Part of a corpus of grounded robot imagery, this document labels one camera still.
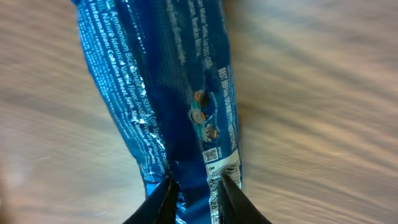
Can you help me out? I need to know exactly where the blue snack wrapper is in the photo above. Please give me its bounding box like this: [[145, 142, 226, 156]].
[[74, 0, 242, 224]]

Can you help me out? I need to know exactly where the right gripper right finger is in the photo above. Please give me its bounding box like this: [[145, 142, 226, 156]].
[[218, 174, 272, 224]]

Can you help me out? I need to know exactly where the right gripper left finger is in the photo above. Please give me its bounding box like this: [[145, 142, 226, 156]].
[[123, 178, 179, 224]]

